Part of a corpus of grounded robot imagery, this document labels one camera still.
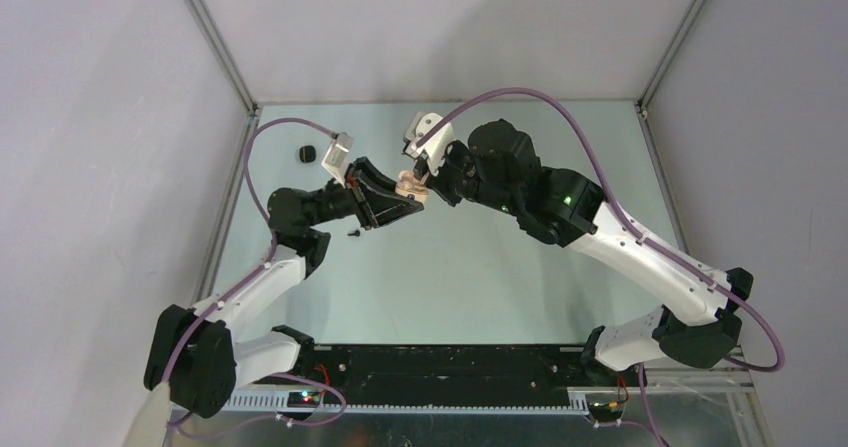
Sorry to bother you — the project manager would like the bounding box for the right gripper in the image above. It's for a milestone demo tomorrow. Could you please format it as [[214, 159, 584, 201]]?
[[414, 139, 519, 217]]

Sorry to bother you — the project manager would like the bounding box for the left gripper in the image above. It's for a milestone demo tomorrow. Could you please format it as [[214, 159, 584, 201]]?
[[308, 157, 423, 231]]

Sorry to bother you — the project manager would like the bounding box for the white earbud charging case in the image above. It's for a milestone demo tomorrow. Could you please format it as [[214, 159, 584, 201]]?
[[395, 170, 429, 203]]

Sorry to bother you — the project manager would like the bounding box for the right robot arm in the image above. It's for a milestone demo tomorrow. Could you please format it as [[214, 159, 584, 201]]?
[[403, 114, 753, 385]]

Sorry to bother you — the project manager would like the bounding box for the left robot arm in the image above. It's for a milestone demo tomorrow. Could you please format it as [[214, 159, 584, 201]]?
[[142, 157, 430, 418]]

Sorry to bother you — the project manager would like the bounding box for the black earbud charging case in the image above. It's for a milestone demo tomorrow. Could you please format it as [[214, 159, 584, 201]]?
[[298, 145, 317, 164]]

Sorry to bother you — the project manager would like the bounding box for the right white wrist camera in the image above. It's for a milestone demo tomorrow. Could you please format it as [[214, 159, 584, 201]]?
[[402, 112, 456, 177]]

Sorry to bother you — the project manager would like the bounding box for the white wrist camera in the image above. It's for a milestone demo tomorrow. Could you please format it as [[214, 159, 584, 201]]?
[[402, 112, 456, 177], [321, 132, 354, 187]]

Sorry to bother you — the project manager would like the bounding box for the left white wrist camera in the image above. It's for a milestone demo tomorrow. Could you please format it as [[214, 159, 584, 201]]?
[[321, 132, 354, 187]]

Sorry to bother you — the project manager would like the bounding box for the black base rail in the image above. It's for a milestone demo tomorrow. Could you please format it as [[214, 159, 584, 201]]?
[[284, 344, 637, 409]]

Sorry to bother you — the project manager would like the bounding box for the left aluminium frame post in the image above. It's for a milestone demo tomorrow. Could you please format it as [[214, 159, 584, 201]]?
[[183, 0, 257, 114]]

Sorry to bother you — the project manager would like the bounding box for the aluminium frame post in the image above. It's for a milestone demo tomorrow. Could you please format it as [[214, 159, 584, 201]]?
[[637, 0, 710, 116], [183, 0, 257, 114]]

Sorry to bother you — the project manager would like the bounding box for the right aluminium frame post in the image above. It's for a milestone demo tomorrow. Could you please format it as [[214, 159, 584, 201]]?
[[637, 0, 710, 116]]

